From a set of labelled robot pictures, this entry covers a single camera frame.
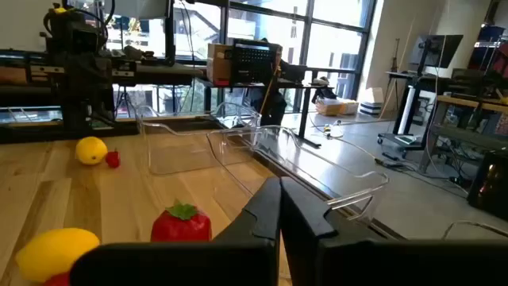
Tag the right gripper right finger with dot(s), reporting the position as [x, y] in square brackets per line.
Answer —
[357, 264]

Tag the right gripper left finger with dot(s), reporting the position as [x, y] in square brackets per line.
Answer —
[238, 264]

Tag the red toy tomato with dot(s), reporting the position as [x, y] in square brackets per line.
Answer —
[180, 224]

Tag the small red toy pepper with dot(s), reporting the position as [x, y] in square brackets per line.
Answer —
[113, 159]

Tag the yellow toy lemon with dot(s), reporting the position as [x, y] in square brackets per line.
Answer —
[91, 150]
[51, 254]

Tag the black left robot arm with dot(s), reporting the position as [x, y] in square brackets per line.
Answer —
[79, 79]

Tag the black equipment case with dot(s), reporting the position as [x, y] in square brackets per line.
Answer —
[490, 186]

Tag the yellowish box stack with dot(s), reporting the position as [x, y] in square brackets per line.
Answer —
[337, 106]

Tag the person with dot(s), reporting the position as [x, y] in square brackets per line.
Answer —
[274, 105]

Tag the white-legged rolling stand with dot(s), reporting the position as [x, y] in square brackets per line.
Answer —
[406, 107]

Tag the wooden top workbench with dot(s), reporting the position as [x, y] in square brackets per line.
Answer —
[472, 103]

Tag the brown cardboard box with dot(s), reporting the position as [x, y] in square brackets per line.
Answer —
[217, 63]

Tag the black perforated crate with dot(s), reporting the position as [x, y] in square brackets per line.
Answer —
[254, 61]

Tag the black monitor on stand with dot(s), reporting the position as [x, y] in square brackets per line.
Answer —
[436, 49]

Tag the yellow tape tag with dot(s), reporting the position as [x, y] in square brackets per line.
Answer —
[59, 10]

